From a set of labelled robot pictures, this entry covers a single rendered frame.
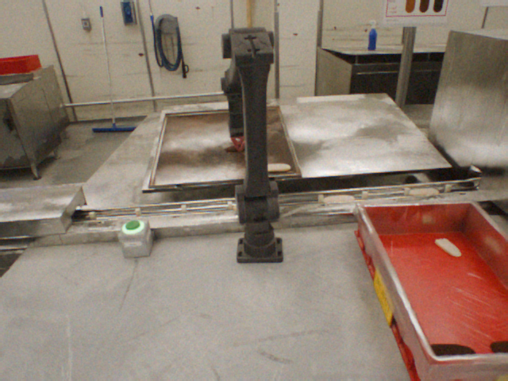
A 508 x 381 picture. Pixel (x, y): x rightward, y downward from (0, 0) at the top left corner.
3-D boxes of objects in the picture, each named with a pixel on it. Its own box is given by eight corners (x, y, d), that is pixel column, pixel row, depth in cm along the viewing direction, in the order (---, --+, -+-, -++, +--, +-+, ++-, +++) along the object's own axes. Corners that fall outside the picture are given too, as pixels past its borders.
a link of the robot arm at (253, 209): (248, 239, 85) (269, 236, 86) (245, 205, 80) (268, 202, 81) (243, 218, 93) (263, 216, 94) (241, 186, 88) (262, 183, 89)
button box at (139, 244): (124, 268, 92) (114, 236, 87) (130, 250, 99) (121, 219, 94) (154, 267, 93) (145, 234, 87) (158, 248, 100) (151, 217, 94)
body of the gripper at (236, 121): (244, 121, 125) (244, 102, 120) (249, 135, 117) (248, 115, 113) (227, 123, 124) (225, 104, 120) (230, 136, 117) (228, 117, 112)
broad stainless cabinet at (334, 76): (340, 180, 292) (351, 55, 241) (312, 136, 382) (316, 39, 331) (541, 165, 300) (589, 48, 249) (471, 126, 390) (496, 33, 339)
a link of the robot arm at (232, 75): (224, 54, 70) (275, 51, 71) (221, 26, 69) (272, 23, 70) (219, 93, 112) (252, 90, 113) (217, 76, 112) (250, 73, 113)
